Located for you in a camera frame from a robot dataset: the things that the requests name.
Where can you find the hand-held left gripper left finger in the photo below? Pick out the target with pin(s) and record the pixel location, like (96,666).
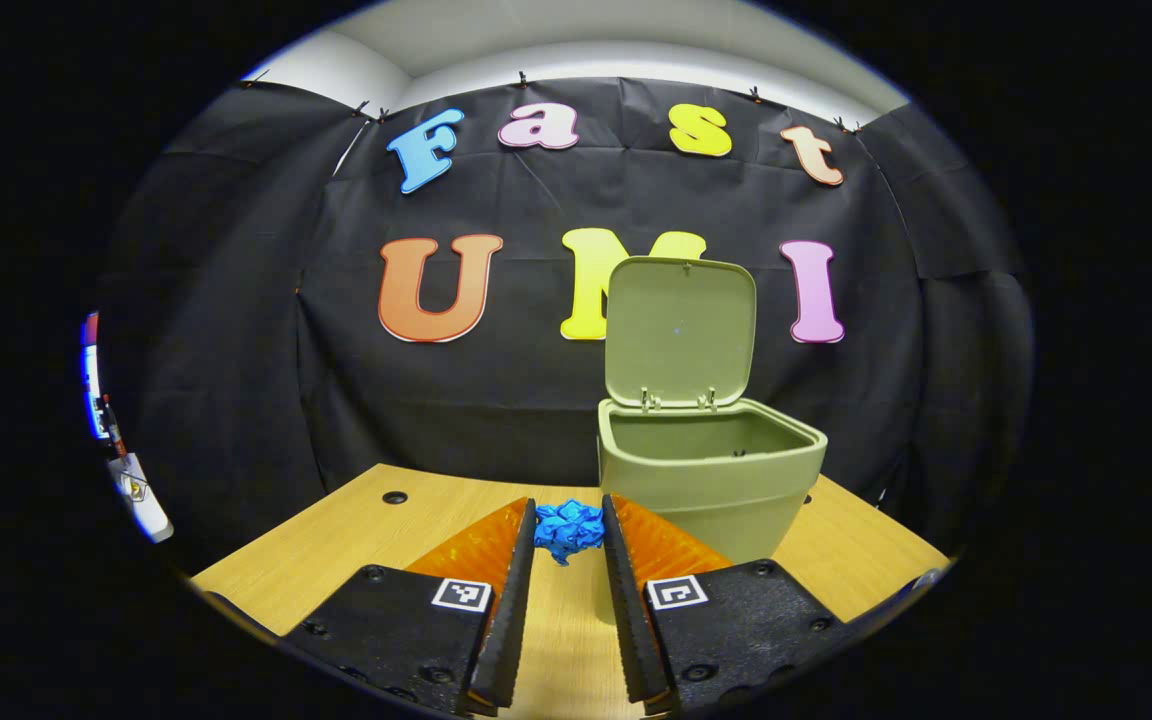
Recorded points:
(508,620)

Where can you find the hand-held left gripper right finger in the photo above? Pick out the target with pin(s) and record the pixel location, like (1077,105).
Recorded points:
(626,620)

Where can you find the blue paper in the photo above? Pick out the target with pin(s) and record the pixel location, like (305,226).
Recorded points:
(568,528)

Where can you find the green desktop garbage bin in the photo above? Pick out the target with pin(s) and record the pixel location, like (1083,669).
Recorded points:
(681,470)

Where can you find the wooden desktop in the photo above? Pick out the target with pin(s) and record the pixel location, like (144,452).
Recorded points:
(336,560)

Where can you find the black backdrop cloth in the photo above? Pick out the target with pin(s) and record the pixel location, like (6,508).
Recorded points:
(536,400)

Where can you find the white side table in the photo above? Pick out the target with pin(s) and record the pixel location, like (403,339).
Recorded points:
(141,500)

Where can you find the small red bottle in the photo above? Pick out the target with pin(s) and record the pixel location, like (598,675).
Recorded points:
(113,430)

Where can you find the computer monitor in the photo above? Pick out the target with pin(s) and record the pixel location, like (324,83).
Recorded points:
(92,380)

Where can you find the row of black cloth clips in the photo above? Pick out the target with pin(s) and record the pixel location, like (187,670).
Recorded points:
(522,77)

